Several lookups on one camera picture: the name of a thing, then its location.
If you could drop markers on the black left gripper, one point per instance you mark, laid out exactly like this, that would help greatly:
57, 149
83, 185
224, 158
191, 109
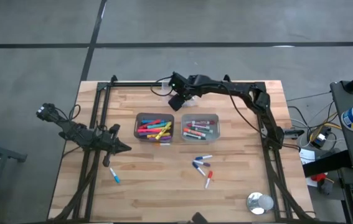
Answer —
109, 143

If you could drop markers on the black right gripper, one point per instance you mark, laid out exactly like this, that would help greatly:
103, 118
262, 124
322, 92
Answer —
188, 84

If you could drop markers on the light blue cap white marker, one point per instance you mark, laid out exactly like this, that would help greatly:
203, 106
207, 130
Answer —
114, 175

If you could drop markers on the pink highlighter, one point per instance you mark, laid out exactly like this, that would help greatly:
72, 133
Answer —
146, 130

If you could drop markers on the orange-yellow highlighter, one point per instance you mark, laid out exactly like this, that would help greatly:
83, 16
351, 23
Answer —
152, 136

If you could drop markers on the red highlighter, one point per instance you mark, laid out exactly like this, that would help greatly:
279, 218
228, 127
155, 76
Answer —
148, 124

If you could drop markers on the blue highlighter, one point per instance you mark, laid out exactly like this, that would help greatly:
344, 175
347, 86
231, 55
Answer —
151, 121

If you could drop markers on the teal highlighter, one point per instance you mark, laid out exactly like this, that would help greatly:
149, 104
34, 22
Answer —
157, 125

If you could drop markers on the violet highlighter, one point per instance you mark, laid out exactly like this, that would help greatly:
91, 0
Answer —
163, 139

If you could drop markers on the pink Expo marker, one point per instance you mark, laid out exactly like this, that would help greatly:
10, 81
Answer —
196, 125

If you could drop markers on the yellow Sharpie highlighter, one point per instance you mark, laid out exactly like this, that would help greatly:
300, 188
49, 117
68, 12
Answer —
163, 130

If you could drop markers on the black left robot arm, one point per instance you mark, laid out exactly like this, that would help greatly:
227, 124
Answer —
70, 132

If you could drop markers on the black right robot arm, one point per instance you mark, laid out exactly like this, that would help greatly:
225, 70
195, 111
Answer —
219, 88

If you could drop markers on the dark grey plastic bin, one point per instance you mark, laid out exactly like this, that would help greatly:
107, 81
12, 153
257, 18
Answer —
136, 116

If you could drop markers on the orange cap white marker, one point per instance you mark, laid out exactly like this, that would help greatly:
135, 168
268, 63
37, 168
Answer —
164, 144

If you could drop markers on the pale plastic bin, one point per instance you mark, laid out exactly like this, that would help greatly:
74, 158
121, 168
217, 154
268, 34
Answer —
216, 117

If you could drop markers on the dark blue cap white marker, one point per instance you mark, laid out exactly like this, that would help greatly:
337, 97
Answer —
199, 169
203, 157

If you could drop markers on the purple cap white marker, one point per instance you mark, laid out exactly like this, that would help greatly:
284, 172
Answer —
201, 163

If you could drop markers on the red cap white marker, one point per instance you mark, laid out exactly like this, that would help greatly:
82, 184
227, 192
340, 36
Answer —
208, 180

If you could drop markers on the black rounded object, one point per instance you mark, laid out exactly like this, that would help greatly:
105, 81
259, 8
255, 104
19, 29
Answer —
199, 218

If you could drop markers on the grey black table clamp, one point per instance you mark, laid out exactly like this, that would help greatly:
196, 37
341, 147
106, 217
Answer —
293, 132

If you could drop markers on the shiny metal round container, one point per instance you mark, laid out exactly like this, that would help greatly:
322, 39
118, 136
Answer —
258, 203

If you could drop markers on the white paper sheet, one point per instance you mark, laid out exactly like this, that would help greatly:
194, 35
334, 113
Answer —
307, 156

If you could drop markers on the blue white power adapter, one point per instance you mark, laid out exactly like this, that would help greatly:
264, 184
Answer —
319, 139

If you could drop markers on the small red object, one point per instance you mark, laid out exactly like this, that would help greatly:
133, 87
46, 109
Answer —
318, 178

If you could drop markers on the small grey object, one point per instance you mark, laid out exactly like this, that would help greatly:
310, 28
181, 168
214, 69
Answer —
325, 186

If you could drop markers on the black triangular frame clamp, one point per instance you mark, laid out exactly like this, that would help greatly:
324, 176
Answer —
226, 78
113, 78

